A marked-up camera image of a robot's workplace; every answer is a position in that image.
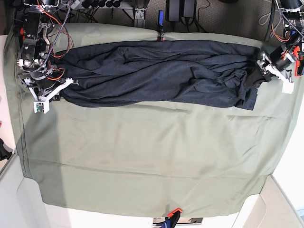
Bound aluminium table frame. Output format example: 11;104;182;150
122;0;150;28

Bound white box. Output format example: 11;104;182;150
232;175;304;228
0;154;51;228

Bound orange clamp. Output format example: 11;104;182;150
166;208;183;228
19;28;25;41
294;56;304;77

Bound white box right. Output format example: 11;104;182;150
232;175;304;228

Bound white box left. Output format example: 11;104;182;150
0;154;51;228

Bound dark navy long-sleeve shirt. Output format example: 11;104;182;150
52;40;259;110

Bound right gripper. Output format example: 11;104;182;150
18;75;78;102

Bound blue top clamp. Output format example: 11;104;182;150
157;10;164;41

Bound orange left clamp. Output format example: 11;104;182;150
19;28;25;41

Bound orange bottom clamp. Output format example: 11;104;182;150
166;208;183;228

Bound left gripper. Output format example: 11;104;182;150
257;45;297;85

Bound orange right clamp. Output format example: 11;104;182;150
294;56;304;77

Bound white power strip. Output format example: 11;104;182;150
72;0;135;10

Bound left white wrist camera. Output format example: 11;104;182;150
282;82;295;94

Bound green table cloth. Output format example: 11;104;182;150
3;32;304;217

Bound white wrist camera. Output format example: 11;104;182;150
33;101;50;114
282;82;295;94

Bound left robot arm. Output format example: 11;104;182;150
257;0;304;86

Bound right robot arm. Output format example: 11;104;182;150
17;0;74;102

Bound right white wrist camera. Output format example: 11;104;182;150
33;101;50;114

